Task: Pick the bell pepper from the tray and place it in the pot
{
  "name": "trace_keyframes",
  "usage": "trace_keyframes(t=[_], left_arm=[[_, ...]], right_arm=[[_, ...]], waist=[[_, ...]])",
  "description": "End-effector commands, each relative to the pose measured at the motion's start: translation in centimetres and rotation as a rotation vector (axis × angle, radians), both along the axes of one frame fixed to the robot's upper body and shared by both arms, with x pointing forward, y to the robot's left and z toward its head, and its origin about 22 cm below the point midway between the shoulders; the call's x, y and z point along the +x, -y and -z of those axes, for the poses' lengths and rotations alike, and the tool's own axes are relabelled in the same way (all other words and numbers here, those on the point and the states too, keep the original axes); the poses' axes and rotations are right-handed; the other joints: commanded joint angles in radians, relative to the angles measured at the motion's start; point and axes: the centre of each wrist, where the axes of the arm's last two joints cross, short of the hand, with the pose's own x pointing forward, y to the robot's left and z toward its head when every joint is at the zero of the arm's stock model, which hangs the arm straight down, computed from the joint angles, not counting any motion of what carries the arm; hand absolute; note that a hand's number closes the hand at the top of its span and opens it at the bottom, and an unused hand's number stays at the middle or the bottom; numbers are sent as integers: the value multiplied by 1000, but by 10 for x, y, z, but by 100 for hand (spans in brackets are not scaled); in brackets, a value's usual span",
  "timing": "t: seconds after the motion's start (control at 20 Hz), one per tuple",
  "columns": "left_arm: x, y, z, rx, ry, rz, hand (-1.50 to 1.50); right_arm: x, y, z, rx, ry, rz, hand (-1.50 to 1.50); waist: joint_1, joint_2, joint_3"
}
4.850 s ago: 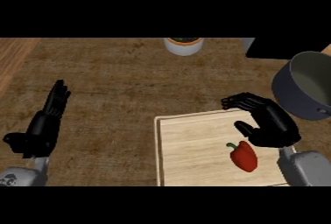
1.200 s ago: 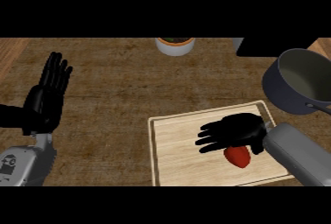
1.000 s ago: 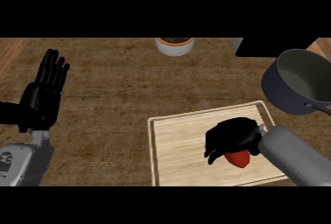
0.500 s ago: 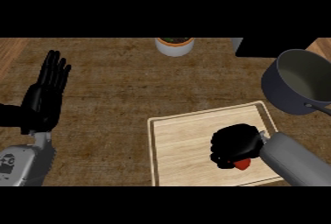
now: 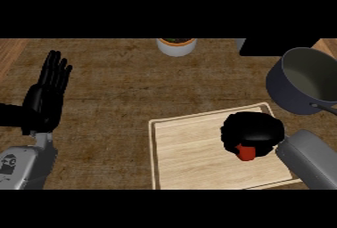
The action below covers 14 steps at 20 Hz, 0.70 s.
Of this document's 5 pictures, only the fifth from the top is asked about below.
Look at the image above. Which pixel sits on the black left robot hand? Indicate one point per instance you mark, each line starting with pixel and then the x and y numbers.
pixel 44 101

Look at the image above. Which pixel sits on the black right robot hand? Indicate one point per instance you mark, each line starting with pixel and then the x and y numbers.
pixel 253 130

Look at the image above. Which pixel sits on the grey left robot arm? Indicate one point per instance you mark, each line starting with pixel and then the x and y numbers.
pixel 21 166

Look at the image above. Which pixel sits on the pale wooden tray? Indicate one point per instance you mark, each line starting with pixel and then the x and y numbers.
pixel 206 160

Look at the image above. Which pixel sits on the dark grey pot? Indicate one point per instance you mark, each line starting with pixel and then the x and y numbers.
pixel 304 81

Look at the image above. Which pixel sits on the white plant pot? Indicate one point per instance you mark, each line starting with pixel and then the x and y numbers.
pixel 177 46

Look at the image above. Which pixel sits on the black appliance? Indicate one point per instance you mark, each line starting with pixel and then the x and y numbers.
pixel 277 47

